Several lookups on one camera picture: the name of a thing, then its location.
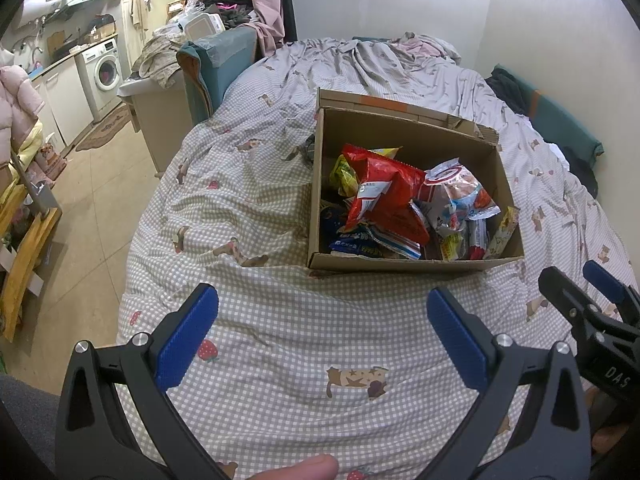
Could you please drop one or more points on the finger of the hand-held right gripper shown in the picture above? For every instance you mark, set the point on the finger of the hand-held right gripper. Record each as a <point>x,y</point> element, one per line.
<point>570,305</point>
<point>605,280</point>

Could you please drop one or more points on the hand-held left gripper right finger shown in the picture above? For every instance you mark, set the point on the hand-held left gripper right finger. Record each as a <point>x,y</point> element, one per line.
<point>457,340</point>

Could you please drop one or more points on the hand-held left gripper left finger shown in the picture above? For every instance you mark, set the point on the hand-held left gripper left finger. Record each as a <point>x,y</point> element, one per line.
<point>187,335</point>

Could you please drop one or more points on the blue snack bag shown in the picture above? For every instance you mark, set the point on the blue snack bag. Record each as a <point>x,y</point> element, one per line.
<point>380,245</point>

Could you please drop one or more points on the cardboard box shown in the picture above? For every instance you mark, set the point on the cardboard box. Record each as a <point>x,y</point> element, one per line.
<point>415,132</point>

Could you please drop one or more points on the person's right hand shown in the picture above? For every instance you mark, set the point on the person's right hand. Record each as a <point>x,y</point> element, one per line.
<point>617,442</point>

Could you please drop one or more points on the person's left hand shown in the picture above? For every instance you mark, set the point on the person's left hand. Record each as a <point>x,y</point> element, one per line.
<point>300,471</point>

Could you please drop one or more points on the small yellow red packet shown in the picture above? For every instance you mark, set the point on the small yellow red packet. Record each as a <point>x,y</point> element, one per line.
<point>450,245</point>

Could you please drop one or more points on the checkered printed quilt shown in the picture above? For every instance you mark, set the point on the checkered printed quilt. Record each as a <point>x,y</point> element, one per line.
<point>280,310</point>

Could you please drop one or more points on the yellow printed snack packet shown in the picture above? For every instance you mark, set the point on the yellow printed snack packet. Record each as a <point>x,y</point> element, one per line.
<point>506,227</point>

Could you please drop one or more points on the small red blue packet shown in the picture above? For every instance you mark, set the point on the small red blue packet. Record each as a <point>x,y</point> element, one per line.
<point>477,237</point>

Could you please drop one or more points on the dark cloth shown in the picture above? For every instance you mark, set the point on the dark cloth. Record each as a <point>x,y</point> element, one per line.
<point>582,172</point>

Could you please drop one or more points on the white red snack bag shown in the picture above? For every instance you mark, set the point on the white red snack bag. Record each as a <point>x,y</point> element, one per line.
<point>455,190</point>

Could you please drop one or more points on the dark blue snack packet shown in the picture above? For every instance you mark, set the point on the dark blue snack packet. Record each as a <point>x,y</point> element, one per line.
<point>332,217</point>

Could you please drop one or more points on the yellow wooden rack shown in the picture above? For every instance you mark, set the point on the yellow wooden rack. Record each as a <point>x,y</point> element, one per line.
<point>25,270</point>

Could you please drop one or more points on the person's grey trouser leg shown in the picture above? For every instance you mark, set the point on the person's grey trouser leg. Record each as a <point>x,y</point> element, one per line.
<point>25,425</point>

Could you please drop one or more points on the yellow green snack packet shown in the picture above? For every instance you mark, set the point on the yellow green snack packet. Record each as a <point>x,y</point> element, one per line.
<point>344,175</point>

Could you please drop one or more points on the yellow topped snack packet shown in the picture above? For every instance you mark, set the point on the yellow topped snack packet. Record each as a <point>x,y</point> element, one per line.
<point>387,151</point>

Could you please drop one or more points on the dark clothing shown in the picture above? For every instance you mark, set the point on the dark clothing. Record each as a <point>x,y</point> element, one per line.
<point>507,87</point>

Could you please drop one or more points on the beige side table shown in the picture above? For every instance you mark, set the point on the beige side table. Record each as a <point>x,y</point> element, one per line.
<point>160,120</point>

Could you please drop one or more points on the brown floor mat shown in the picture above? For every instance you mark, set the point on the brown floor mat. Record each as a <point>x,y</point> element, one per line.
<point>105,130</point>

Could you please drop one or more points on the white kitchen cabinet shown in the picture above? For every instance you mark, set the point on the white kitchen cabinet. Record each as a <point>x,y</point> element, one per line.
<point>62,100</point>

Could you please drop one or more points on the white washing machine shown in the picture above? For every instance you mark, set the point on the white washing machine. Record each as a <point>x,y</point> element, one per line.
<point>105,72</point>

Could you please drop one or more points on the crumpled patterned cloth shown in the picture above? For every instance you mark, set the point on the crumpled patterned cloth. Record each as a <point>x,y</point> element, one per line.
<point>160,57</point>

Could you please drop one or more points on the pink puffy jacket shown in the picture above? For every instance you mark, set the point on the pink puffy jacket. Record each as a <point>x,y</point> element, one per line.
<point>17,105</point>

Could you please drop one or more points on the pink crumpled sheet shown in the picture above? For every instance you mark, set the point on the pink crumpled sheet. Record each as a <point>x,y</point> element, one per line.
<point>425,45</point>

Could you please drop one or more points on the white plastic container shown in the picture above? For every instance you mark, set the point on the white plastic container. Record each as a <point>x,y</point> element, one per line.
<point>202,27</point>

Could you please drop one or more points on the hanging white towel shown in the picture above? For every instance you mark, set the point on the hanging white towel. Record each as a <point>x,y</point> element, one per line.
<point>137,7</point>

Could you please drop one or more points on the pile of dark clothes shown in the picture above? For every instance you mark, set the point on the pile of dark clothes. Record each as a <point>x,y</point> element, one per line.
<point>227,5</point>

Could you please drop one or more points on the pink hanging cloth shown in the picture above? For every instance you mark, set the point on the pink hanging cloth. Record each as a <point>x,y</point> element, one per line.
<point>267,5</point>

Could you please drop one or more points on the black vertical pole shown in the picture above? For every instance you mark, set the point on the black vertical pole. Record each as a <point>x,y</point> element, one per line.
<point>288,0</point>

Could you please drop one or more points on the teal padded bed frame section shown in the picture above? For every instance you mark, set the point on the teal padded bed frame section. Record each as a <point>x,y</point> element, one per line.
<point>565,125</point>
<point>220,70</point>

